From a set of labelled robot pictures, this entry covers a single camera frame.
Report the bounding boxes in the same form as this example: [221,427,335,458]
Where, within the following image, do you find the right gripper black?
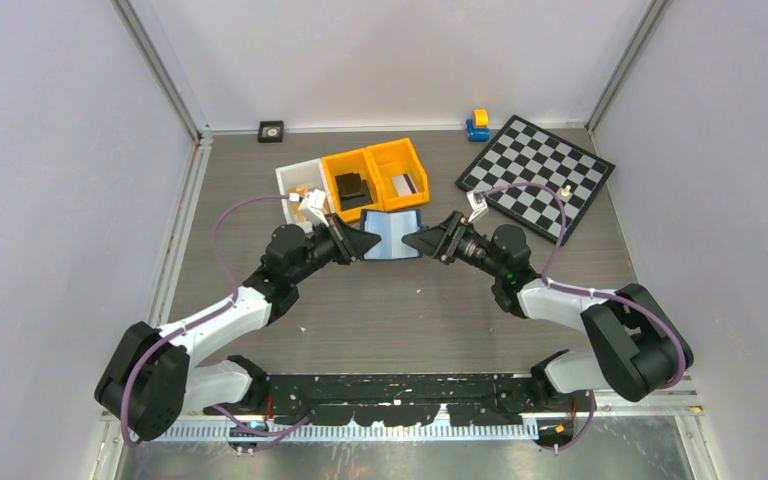
[402,211,506,280]

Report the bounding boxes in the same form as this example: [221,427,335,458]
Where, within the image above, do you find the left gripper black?
[289,213,380,286]

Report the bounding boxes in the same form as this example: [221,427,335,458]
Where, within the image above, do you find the blue leather card holder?
[360,209,424,261]

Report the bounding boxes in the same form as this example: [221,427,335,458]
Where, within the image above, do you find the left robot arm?
[94,214,381,442]

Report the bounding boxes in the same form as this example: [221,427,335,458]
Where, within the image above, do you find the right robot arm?
[402,211,694,411]

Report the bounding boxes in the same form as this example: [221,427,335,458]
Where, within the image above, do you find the card in orange bin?
[391,173,419,197]

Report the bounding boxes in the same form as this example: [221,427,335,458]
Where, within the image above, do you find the black object in bin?
[335,172,372,210]

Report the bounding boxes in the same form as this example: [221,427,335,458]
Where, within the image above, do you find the orange plastic bin left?
[322,148,383,223]

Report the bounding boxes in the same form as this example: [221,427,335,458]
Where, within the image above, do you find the orange plastic bin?
[322,148,383,223]
[367,137,431,211]

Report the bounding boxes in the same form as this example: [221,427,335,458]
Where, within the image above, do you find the tan items in white bin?
[288,184,315,223]

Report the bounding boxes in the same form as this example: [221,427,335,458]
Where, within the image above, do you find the white plastic bin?
[275,158,334,233]

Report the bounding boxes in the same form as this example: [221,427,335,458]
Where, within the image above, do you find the orange plastic bin right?
[367,137,431,211]

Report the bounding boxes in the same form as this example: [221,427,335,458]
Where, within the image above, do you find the black white chessboard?
[455,115,615,244]

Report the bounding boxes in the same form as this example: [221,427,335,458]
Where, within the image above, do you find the small black square device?
[257,120,285,144]

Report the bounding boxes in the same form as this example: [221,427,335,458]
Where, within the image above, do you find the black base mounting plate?
[199,372,599,429]

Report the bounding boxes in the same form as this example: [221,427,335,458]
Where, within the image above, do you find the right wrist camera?
[466,190,489,224]

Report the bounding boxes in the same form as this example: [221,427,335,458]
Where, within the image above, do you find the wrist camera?
[466,190,489,224]
[299,188,327,226]

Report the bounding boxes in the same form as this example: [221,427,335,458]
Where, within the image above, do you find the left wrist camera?
[299,188,327,226]

